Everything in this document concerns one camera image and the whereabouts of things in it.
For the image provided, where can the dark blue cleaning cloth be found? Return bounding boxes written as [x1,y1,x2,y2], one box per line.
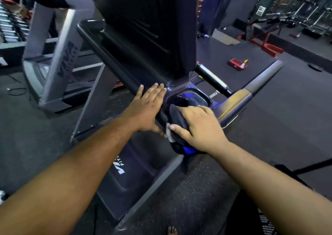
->
[165,104,206,174]

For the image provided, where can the rack of dumbbells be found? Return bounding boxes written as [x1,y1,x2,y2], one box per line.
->
[0,0,29,44]

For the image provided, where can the person's right forearm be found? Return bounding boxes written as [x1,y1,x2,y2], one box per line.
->
[207,142,332,235]

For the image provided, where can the silver grey treadmill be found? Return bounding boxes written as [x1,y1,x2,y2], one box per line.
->
[22,0,122,113]

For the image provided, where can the person's left hand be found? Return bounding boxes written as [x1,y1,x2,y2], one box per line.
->
[124,83,168,137]

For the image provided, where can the grey gym machines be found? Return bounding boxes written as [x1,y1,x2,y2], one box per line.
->
[265,0,332,39]

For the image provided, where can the person's left forearm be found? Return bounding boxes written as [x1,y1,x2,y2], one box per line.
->
[0,117,142,235]

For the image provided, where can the black floor cable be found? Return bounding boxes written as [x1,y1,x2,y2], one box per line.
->
[7,74,28,96]

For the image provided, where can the red frame gym bench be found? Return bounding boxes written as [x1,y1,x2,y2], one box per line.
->
[248,22,285,59]

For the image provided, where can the person's right hand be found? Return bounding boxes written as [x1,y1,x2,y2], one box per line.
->
[170,105,230,155]

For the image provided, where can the red floor tray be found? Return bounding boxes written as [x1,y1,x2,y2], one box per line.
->
[228,58,248,71]

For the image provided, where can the dark grey treadmill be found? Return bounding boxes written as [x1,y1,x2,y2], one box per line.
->
[70,0,285,235]

